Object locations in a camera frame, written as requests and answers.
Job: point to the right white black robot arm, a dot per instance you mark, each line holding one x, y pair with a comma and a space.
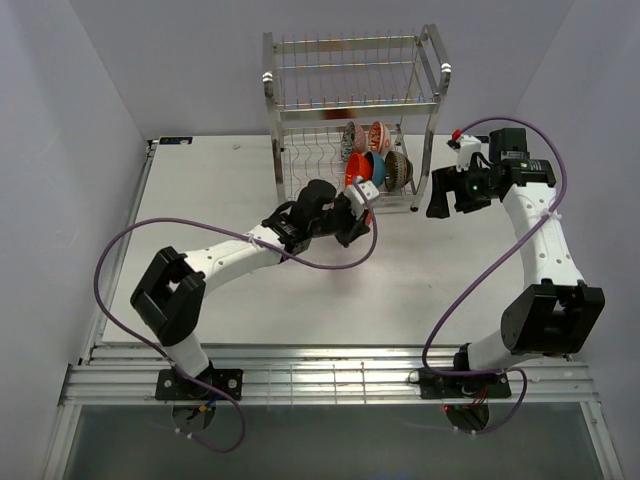
557, 309

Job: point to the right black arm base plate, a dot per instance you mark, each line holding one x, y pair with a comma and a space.
434, 386

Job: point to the grey leaf patterned bowl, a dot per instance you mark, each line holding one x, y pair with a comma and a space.
354, 140

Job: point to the stainless steel dish rack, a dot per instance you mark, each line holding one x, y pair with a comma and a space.
315, 88

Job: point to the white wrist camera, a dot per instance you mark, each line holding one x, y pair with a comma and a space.
465, 146
360, 195

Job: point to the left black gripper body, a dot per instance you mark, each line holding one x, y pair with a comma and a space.
346, 225

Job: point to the brown bowl dark patterned rim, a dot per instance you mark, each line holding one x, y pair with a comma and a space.
399, 171

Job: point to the orange floral white bowl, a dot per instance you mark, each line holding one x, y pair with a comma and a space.
379, 138

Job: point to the blue ceramic bowl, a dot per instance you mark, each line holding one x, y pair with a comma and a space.
378, 168

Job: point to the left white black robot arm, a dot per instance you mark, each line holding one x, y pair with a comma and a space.
170, 294

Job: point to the left blue table sticker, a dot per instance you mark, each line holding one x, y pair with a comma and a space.
176, 140

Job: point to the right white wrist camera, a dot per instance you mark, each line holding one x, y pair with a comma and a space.
465, 146

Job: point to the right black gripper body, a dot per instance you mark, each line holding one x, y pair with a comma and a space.
472, 190

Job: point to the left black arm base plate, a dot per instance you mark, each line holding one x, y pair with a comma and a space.
171, 386

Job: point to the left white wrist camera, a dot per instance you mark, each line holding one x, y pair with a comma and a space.
360, 195

